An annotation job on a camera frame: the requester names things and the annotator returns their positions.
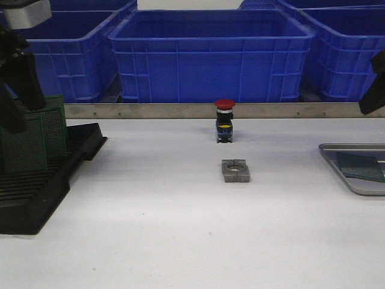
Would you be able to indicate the grey metal clamp block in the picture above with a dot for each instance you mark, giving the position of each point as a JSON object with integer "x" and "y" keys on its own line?
{"x": 235, "y": 170}

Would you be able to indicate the green perforated circuit board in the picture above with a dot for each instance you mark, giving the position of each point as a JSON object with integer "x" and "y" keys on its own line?
{"x": 24, "y": 151}
{"x": 54, "y": 125}

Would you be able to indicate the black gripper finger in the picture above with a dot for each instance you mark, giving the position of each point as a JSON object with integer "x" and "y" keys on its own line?
{"x": 30, "y": 91}
{"x": 12, "y": 119}
{"x": 374, "y": 97}

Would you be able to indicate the black slotted board rack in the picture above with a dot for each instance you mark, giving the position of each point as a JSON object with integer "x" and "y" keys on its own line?
{"x": 28, "y": 199}

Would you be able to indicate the red emergency stop button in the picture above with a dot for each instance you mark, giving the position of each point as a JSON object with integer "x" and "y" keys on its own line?
{"x": 224, "y": 127}

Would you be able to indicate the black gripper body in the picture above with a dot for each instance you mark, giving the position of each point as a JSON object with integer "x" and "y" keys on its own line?
{"x": 14, "y": 62}

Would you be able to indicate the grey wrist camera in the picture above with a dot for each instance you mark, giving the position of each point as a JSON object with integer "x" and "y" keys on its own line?
{"x": 24, "y": 14}

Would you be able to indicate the silver metal tray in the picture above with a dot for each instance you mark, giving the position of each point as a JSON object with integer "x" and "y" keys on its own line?
{"x": 358, "y": 186}

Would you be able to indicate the blue plastic crate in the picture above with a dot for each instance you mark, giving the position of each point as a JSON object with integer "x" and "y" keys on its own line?
{"x": 338, "y": 66}
{"x": 304, "y": 4}
{"x": 260, "y": 5}
{"x": 92, "y": 5}
{"x": 175, "y": 56}
{"x": 73, "y": 54}

